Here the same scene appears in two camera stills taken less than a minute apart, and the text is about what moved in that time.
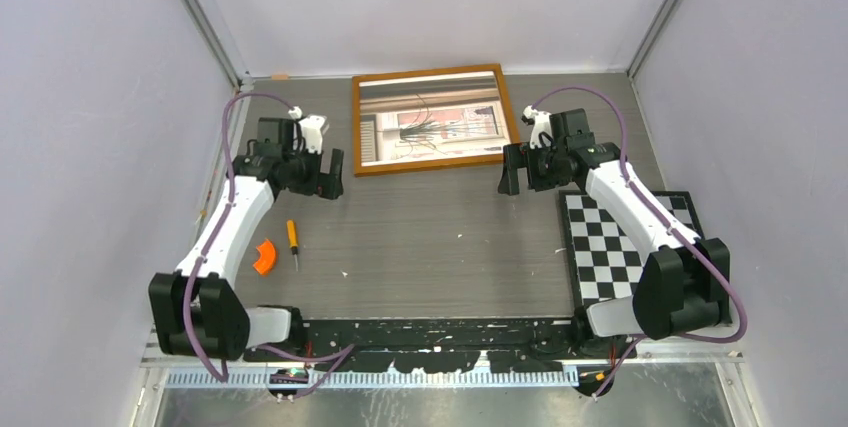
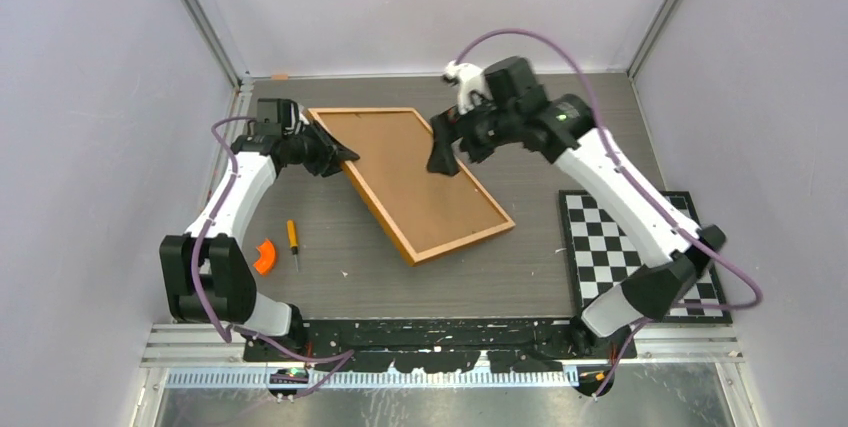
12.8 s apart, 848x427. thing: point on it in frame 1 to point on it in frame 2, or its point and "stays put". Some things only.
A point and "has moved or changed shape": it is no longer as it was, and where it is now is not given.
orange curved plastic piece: [267, 257] stays put
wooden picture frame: [430, 118] has moved or changed shape
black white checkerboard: [607, 264] stays put
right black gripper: [520, 155] to [445, 132]
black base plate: [438, 344] stays put
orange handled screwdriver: [293, 240] stays put
